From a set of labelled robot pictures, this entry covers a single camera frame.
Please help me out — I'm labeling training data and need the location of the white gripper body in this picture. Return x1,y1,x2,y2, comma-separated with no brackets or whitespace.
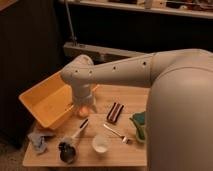
72,84,96,114

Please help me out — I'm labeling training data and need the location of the silver metal fork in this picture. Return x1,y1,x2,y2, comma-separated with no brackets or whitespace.
103,124,130,144

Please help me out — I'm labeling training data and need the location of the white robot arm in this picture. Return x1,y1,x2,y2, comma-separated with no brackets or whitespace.
61,49,213,171

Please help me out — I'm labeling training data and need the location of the small orange ball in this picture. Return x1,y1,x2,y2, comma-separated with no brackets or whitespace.
78,106,89,118

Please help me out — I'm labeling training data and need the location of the brown striped chocolate bar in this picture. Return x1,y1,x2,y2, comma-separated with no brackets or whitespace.
106,103,124,124

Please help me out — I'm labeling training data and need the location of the yellow plastic bin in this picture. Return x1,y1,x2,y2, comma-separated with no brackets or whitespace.
18,70,100,131

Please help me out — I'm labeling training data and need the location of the small white cup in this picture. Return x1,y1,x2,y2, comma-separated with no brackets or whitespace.
92,134,109,154

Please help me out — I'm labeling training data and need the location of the crumpled blue grey cloth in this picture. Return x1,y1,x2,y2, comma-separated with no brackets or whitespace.
28,131,54,155

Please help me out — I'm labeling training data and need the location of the grey metal shelf rail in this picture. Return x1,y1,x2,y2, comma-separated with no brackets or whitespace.
63,42,152,64

